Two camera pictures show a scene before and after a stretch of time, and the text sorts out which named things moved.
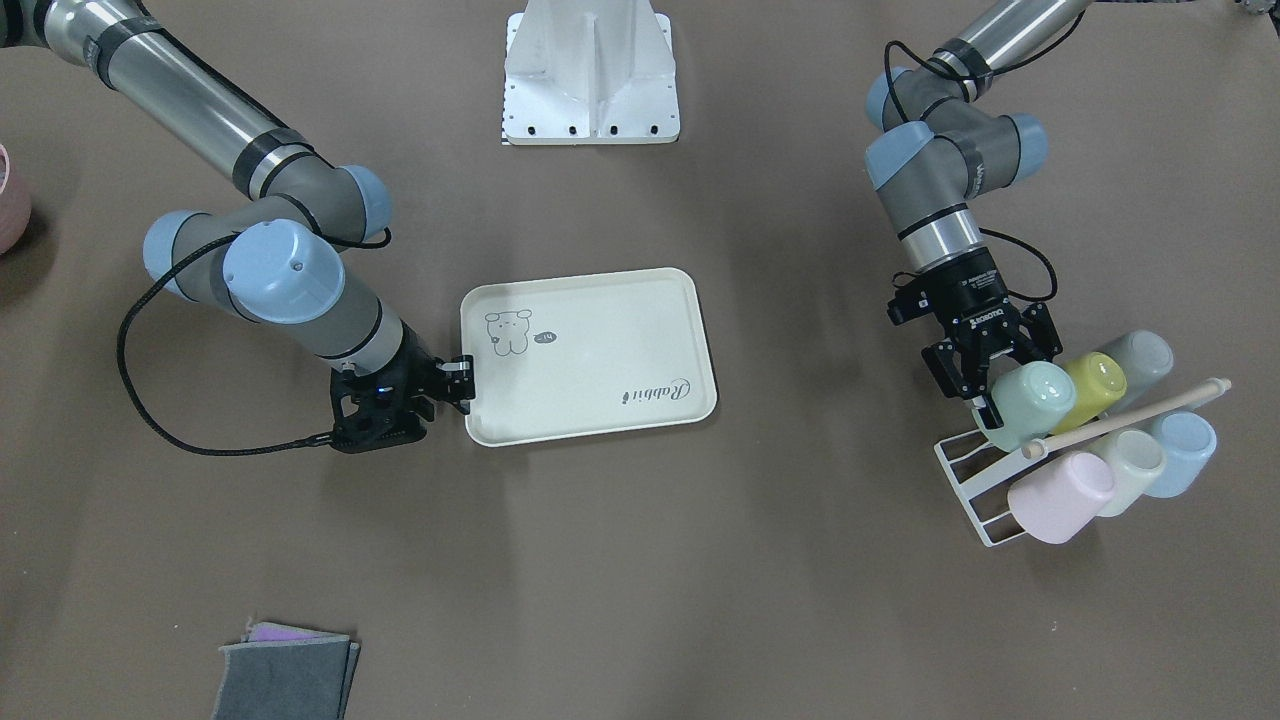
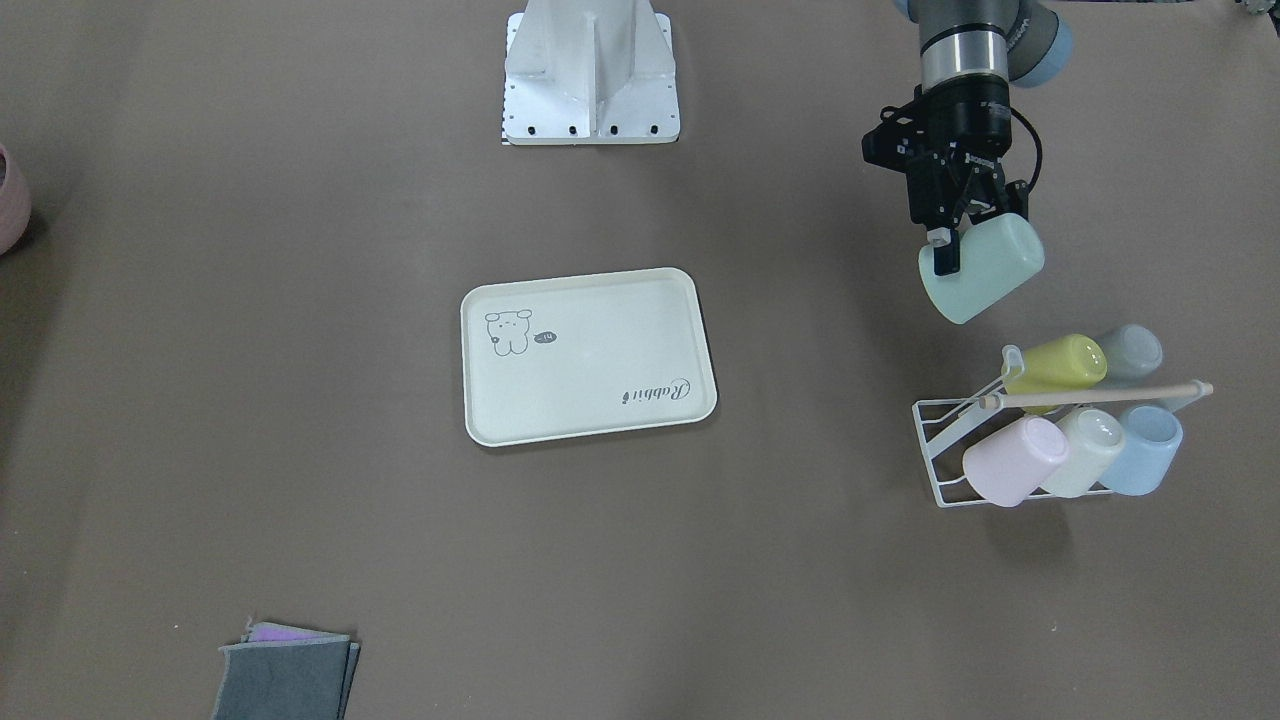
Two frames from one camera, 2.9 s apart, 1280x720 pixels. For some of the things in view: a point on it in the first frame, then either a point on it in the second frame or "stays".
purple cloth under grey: [266, 632] stays
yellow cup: [1099, 381] -> [1069, 362]
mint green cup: [1032, 400] -> [997, 256]
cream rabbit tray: [571, 356] stays
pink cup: [1056, 503] -> [1008, 465]
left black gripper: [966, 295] -> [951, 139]
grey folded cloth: [306, 679] stays
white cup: [1138, 457] -> [1095, 439]
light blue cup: [1186, 439] -> [1152, 438]
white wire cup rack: [1001, 478] -> [1013, 362]
